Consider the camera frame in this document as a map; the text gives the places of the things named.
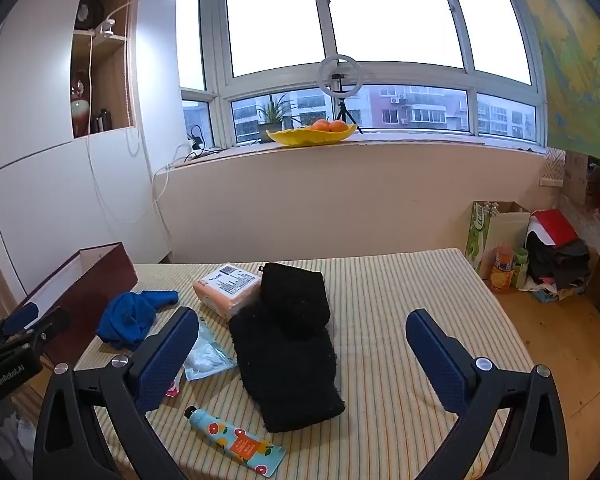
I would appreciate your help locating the brown cardboard box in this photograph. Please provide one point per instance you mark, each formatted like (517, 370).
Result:
(580, 175)

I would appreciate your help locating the potted green plant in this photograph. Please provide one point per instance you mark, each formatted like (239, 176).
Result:
(272, 112)

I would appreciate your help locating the black fuzzy sock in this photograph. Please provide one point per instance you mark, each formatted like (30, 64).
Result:
(290, 380)
(295, 300)

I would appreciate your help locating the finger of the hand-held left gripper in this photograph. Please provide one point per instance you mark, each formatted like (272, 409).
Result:
(21, 316)
(47, 324)

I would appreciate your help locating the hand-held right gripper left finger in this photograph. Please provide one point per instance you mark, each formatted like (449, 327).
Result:
(166, 355)

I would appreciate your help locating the orange tissue pack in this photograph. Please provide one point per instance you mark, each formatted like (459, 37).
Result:
(225, 291)

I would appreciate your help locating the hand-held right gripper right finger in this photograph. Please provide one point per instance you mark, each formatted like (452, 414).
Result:
(440, 360)

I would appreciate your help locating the orange fruit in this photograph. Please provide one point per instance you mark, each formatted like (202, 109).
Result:
(338, 126)
(320, 125)

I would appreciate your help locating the orange drink bottle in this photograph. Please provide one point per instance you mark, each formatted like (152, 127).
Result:
(501, 270)

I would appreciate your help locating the yellow fruit plate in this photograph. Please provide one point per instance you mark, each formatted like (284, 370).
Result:
(300, 137)

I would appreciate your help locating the clear cotton ball bag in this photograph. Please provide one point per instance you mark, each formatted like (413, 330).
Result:
(206, 357)

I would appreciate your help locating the blue cloth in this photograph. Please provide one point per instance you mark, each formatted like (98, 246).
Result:
(125, 317)

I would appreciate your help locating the dark shelf ornament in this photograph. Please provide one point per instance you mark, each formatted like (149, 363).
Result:
(89, 12)

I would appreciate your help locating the red and white vase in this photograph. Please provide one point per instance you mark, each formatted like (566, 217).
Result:
(80, 110)

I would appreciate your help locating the white framed window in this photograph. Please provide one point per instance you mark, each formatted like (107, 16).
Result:
(380, 15)

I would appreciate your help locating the fruit print hand cream tube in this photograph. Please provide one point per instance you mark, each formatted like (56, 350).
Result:
(230, 440)

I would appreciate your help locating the green and white paper bag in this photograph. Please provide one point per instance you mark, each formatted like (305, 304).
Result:
(480, 235)

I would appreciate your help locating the black power adapter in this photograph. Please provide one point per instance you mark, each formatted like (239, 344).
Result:
(196, 140)

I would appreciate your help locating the striped tablecloth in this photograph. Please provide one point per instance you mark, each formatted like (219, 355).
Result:
(380, 285)

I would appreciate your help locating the pile of clothes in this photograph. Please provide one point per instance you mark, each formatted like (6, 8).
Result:
(555, 255)

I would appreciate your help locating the wall map poster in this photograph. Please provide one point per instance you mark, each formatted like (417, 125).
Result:
(575, 60)

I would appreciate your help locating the dark bottles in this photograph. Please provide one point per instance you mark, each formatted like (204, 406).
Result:
(104, 120)

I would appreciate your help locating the red and white sachet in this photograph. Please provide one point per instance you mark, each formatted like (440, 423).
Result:
(173, 388)

